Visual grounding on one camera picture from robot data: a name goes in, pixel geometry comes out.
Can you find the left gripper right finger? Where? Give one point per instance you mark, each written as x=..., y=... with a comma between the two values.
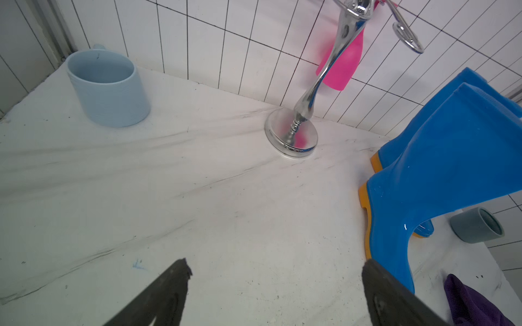
x=390, y=302

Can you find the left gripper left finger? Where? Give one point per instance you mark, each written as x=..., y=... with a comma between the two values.
x=162, y=302

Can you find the purple cloth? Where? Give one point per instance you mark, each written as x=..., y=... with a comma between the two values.
x=468, y=307

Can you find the blue rubber boot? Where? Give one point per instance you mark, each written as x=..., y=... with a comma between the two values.
x=440, y=175
x=428, y=122

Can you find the grey-green cup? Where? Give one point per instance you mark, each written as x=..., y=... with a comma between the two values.
x=476, y=225

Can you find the chrome hook stand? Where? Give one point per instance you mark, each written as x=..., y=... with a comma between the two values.
x=290, y=131

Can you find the light blue cup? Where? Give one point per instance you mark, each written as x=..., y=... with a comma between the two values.
x=108, y=87

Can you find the pink hanging brush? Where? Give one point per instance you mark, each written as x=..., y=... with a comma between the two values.
x=343, y=69

